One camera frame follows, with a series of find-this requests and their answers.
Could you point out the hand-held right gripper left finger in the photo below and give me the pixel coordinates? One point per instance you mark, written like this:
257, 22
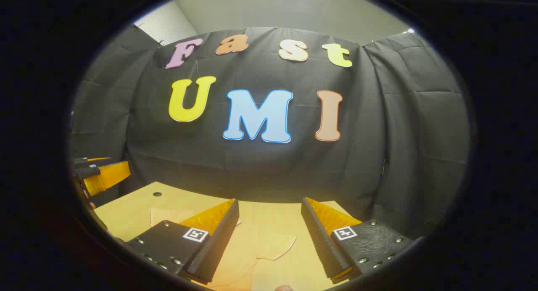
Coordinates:
218, 244

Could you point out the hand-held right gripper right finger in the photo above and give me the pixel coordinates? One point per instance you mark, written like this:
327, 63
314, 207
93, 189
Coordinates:
321, 244

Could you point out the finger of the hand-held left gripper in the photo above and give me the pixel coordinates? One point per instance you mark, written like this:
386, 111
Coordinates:
107, 177
94, 162

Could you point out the orange T-shirt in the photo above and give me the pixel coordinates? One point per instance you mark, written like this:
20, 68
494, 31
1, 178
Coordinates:
252, 249

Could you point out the black backdrop cloth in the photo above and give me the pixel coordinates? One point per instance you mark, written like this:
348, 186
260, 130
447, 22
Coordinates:
260, 165

